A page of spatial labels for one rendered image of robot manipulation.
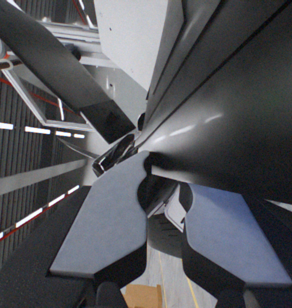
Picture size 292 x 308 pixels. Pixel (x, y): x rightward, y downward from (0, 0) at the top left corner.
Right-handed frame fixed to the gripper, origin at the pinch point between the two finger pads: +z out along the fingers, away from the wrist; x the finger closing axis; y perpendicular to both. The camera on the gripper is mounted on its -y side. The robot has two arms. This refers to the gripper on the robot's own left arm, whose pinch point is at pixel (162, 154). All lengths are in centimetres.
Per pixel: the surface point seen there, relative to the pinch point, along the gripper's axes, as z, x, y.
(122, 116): 22.5, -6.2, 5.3
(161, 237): 20.9, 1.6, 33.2
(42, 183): 745, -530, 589
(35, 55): 19.3, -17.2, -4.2
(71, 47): 74, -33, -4
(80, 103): 18.3, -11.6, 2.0
